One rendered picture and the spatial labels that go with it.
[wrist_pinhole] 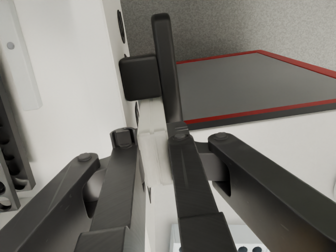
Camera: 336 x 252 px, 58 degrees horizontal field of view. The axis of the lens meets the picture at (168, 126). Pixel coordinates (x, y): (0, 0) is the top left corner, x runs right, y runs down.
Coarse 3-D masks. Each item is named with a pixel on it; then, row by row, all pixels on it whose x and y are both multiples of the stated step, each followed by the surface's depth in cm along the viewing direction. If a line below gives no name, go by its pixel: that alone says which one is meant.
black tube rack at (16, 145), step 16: (0, 80) 24; (0, 96) 23; (0, 112) 24; (0, 128) 24; (16, 128) 25; (0, 144) 24; (16, 144) 25; (16, 160) 25; (16, 176) 25; (32, 176) 26
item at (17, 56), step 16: (0, 0) 23; (0, 16) 23; (16, 16) 24; (0, 32) 24; (16, 32) 24; (16, 48) 24; (16, 64) 25; (16, 80) 25; (32, 80) 26; (32, 96) 26
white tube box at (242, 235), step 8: (176, 224) 41; (232, 224) 42; (176, 232) 39; (232, 232) 40; (240, 232) 40; (248, 232) 40; (176, 240) 38; (240, 240) 39; (248, 240) 39; (256, 240) 39; (176, 248) 38; (240, 248) 40; (248, 248) 39; (256, 248) 40; (264, 248) 39
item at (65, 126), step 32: (32, 0) 24; (64, 0) 24; (32, 32) 25; (64, 32) 25; (0, 64) 26; (32, 64) 26; (64, 64) 26; (64, 96) 27; (32, 128) 28; (64, 128) 28; (96, 128) 28; (32, 160) 29; (64, 160) 29; (32, 192) 30; (0, 224) 26
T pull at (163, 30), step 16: (160, 16) 18; (160, 32) 18; (160, 48) 19; (128, 64) 19; (144, 64) 19; (160, 64) 19; (128, 80) 19; (144, 80) 19; (160, 80) 19; (176, 80) 19; (128, 96) 20; (144, 96) 20; (176, 96) 20; (176, 112) 20
